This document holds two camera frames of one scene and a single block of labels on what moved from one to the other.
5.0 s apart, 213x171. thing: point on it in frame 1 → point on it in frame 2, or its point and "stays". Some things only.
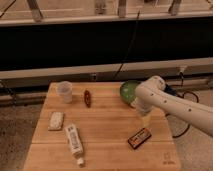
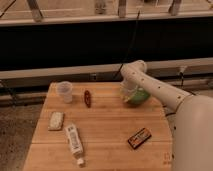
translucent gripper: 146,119 → 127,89
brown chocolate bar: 139,138 stays
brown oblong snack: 87,98 stays
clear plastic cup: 65,89 stays
